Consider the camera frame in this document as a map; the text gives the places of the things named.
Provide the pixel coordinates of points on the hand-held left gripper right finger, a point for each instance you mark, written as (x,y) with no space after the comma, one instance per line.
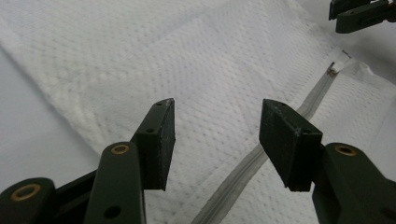
(286,149)

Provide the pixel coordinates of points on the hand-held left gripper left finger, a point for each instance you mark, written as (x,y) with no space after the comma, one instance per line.
(155,149)

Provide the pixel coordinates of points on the white mesh zip jacket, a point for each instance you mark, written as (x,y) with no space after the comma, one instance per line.
(218,62)

